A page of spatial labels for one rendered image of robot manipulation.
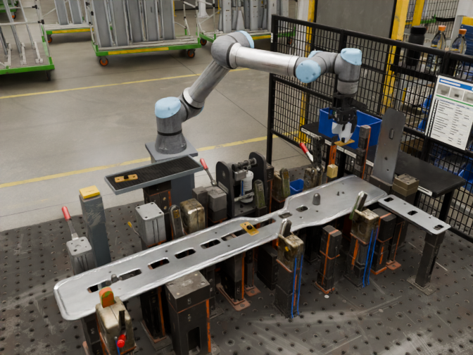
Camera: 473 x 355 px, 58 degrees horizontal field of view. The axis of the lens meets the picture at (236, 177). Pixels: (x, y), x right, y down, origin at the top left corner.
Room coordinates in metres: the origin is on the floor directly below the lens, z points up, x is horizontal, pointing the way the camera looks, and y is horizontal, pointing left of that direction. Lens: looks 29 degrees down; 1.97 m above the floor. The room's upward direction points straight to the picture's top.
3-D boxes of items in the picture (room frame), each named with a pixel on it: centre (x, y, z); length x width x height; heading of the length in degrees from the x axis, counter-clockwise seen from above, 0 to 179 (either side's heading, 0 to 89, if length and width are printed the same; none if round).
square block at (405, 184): (1.64, -0.74, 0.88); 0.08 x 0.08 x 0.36; 33
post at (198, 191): (1.48, 0.15, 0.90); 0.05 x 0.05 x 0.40; 33
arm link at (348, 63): (1.58, -0.41, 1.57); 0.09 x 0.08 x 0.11; 59
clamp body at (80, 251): (1.17, 0.54, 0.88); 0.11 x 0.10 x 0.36; 33
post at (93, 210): (1.37, 0.54, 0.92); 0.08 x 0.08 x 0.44; 33
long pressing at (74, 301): (1.33, -0.04, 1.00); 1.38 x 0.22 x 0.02; 123
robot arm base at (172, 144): (1.87, 0.31, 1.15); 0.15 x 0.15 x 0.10
